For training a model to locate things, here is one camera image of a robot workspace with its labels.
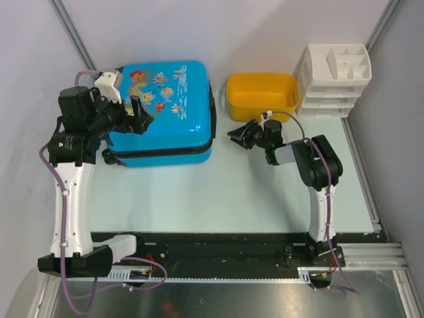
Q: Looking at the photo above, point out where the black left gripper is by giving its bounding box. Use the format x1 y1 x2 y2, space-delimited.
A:
87 89 153 137

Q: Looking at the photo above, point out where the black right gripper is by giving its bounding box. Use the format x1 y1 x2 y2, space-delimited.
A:
227 119 270 149

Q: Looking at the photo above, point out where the blue fish-print kids suitcase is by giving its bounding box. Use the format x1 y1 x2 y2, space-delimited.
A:
102 60 217 168

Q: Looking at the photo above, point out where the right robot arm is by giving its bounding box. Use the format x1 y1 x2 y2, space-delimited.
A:
227 119 343 267

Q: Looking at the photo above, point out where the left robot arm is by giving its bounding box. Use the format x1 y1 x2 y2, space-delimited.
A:
37 86 153 278

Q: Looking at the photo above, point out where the yellow plastic basket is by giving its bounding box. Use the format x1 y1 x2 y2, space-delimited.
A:
227 73 300 123

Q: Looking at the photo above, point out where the white plastic drawer organizer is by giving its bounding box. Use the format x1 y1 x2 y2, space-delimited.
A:
296 44 372 118

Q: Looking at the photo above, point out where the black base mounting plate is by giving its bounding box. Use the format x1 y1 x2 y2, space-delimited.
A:
120 233 329 278

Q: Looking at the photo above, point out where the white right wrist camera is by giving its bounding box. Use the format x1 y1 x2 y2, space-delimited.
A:
259 111 273 128

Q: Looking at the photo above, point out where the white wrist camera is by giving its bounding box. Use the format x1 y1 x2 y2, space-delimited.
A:
259 111 273 128
94 70 123 103

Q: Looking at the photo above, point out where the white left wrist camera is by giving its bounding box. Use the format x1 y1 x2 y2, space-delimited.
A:
94 70 123 103

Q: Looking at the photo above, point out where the grey slotted cable duct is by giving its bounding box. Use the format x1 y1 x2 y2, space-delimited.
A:
98 266 331 284

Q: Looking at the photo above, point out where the aluminium frame rail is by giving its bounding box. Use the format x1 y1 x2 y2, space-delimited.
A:
341 243 409 270

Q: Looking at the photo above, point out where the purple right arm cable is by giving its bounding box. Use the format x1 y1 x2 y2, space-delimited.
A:
271 111 361 295

